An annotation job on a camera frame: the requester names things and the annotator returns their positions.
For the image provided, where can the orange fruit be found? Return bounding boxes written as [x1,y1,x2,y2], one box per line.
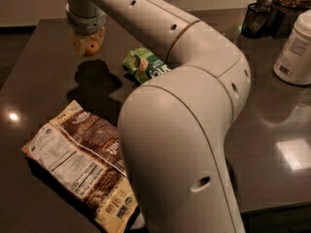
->
[82,29,106,57]

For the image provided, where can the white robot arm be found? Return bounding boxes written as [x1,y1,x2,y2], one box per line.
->
[67,0,251,233]

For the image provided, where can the black mesh pen cup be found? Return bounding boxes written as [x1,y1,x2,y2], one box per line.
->
[241,3,271,39]

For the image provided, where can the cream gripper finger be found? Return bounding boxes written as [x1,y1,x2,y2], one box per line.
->
[69,30,86,57]
[83,26,106,57]

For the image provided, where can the dark box behind cup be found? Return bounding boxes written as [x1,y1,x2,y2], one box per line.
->
[259,2,306,39]

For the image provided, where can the brown tortilla chip bag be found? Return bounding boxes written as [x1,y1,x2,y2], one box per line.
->
[22,101,138,233]

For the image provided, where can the white plastic canister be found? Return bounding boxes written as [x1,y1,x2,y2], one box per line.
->
[273,10,311,85]

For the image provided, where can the green rice chip bag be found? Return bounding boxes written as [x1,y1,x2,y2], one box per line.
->
[122,48,170,84]

